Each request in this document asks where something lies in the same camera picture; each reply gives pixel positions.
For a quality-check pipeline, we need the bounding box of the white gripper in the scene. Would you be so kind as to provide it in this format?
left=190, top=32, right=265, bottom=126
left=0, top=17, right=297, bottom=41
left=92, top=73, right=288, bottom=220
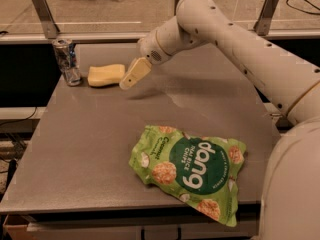
left=119, top=17, right=185, bottom=90

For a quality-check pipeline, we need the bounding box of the yellow sponge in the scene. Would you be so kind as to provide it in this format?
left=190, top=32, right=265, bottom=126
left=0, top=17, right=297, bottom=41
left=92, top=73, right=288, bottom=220
left=88, top=64, right=125, bottom=87

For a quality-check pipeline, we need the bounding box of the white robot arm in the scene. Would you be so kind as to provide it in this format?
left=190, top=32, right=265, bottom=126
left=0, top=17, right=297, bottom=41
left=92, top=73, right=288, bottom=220
left=120, top=0, right=320, bottom=240

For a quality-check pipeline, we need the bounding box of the silver blue redbull can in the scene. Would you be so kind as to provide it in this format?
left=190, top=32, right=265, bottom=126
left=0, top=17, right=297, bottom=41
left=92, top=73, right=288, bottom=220
left=52, top=39, right=82, bottom=86

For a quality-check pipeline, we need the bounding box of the green dang chips bag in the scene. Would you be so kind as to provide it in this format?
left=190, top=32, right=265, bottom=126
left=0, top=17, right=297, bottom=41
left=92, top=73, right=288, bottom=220
left=129, top=125, right=246, bottom=227

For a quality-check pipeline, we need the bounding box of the cardboard box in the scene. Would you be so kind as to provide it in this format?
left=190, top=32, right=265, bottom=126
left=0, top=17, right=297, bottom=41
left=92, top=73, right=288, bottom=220
left=3, top=215, right=36, bottom=240

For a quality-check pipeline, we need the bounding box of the left metal bracket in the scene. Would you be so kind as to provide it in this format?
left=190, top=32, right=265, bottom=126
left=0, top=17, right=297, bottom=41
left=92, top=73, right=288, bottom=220
left=31, top=0, right=60, bottom=39

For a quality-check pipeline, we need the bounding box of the right metal bracket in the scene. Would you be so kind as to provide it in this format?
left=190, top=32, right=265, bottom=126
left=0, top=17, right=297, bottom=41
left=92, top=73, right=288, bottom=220
left=254, top=0, right=279, bottom=36

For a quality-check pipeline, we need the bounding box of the black cable at left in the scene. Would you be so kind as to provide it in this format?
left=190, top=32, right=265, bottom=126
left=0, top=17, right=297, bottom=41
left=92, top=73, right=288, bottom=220
left=0, top=106, right=39, bottom=128

